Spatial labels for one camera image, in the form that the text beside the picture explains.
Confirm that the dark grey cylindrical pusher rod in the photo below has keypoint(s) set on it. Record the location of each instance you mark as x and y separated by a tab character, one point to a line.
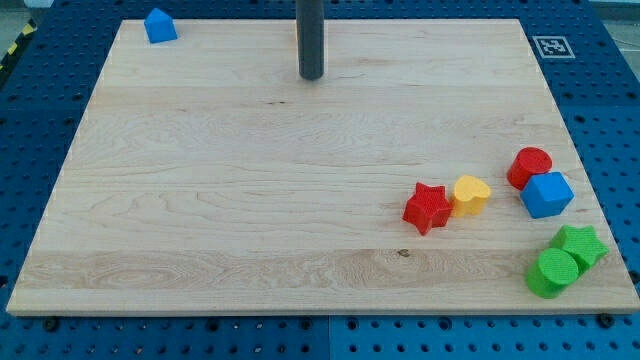
310	38

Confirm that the blue pentagon block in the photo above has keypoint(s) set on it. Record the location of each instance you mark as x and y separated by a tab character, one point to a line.
159	26

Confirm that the green star block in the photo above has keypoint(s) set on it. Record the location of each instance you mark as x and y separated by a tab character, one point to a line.
582	244

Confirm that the black bolt left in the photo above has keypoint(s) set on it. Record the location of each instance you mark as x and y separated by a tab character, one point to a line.
50	324

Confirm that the black bolt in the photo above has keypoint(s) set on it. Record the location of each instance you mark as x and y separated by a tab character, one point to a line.
50	324
606	320

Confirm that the white fiducial marker tag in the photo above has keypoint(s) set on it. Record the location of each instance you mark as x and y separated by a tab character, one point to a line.
553	47

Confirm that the blue hexagon block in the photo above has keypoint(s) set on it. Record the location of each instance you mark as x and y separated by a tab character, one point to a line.
546	195

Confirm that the black bolt right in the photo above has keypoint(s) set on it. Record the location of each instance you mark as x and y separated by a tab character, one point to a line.
606	320

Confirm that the light wooden board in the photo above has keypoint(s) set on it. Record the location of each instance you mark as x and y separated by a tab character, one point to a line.
207	178

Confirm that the green cylinder block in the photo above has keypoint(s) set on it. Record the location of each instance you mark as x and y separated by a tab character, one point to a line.
551	273

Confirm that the yellow heart block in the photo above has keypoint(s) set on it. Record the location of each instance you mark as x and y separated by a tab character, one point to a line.
469	196

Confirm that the yellow black hazard tape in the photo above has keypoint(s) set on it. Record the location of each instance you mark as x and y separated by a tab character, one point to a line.
18	46

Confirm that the red star block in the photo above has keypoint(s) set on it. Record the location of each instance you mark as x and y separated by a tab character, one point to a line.
427	208

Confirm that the red cylinder block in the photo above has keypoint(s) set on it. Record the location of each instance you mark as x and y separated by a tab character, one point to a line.
528	161

